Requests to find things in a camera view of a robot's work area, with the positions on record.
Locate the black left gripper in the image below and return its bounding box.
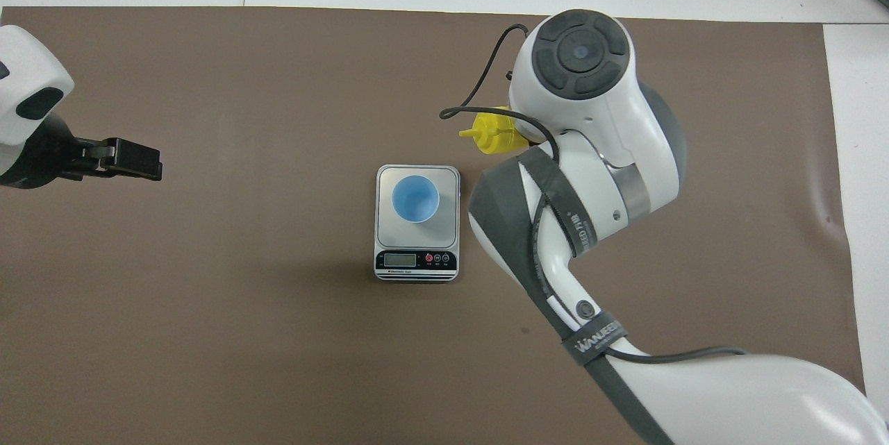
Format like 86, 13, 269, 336
0, 115, 165, 190

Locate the light blue plastic cup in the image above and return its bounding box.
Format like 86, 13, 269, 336
392, 175, 440, 224

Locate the yellow squeeze bottle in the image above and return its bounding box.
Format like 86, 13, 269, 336
458, 106, 533, 156

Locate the silver digital kitchen scale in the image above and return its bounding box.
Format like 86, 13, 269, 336
374, 165, 461, 283

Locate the brown paper table mat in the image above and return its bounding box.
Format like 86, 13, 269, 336
0, 6, 865, 445

